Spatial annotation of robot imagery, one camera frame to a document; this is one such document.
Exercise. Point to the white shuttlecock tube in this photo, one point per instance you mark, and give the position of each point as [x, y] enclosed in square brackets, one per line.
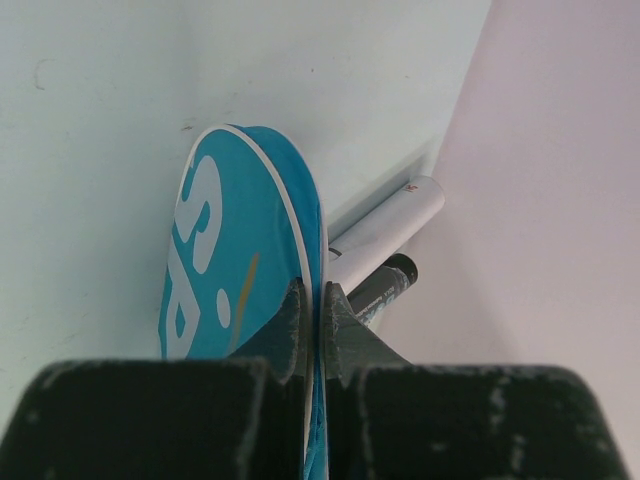
[364, 247]

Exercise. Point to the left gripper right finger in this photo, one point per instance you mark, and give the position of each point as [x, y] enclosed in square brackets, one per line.
[350, 351]

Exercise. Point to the light green table mat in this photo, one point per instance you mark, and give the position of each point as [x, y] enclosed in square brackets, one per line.
[101, 102]

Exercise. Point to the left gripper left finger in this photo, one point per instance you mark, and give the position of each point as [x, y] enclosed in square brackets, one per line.
[273, 442]

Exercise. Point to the black shuttlecock tube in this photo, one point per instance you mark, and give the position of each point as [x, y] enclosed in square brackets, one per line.
[381, 288]

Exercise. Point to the blue racket cover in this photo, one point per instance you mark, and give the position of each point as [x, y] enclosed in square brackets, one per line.
[248, 221]

